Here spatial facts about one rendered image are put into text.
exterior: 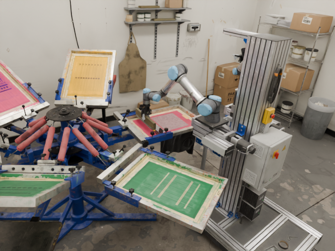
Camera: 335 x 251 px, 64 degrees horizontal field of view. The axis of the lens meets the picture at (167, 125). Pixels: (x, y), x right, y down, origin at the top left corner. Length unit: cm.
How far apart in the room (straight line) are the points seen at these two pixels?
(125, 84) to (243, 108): 284
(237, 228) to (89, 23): 346
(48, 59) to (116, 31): 113
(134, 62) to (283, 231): 340
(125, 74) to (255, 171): 304
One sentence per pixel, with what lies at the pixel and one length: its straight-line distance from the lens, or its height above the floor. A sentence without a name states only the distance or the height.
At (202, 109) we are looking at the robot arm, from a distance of 231.
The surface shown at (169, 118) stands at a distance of 315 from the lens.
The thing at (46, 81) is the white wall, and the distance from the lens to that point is 454.
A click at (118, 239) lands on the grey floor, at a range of 306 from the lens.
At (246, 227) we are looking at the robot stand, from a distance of 304.
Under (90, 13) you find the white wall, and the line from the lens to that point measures 449.
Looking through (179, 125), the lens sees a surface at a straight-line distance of 301.
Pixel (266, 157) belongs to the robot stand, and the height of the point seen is 113.
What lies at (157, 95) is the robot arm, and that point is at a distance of 264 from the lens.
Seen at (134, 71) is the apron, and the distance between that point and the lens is 489.
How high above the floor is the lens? 239
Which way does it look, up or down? 29 degrees down
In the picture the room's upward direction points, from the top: 3 degrees clockwise
